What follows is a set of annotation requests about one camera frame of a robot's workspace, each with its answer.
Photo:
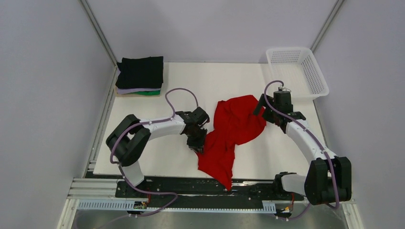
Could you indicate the aluminium frame rail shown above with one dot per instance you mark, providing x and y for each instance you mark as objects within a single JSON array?
[{"x": 105, "y": 188}]

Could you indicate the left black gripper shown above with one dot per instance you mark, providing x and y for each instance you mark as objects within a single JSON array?
[{"x": 198, "y": 146}]

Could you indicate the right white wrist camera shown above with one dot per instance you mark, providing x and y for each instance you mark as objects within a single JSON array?
[{"x": 284, "y": 89}]

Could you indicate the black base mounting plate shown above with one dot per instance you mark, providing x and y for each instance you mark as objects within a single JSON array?
[{"x": 206, "y": 192}]

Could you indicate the folded green t shirt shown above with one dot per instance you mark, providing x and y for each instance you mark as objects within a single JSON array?
[{"x": 148, "y": 93}]

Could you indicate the folded black t shirt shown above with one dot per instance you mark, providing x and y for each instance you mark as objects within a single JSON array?
[{"x": 140, "y": 73}]

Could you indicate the white slotted cable duct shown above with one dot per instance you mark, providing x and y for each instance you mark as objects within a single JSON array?
[{"x": 131, "y": 205}]

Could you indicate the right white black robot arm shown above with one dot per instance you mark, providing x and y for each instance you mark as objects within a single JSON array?
[{"x": 329, "y": 177}]

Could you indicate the red t shirt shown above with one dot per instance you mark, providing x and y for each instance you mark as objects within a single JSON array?
[{"x": 234, "y": 124}]

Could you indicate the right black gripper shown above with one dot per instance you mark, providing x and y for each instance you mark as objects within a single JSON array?
[{"x": 261, "y": 102}]

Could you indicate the white plastic basket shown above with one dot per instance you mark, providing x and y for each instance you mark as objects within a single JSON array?
[{"x": 297, "y": 67}]

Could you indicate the folded lavender t shirt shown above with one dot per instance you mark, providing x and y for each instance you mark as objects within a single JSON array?
[{"x": 136, "y": 90}]

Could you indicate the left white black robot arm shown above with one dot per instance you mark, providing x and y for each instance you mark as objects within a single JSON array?
[{"x": 128, "y": 140}]

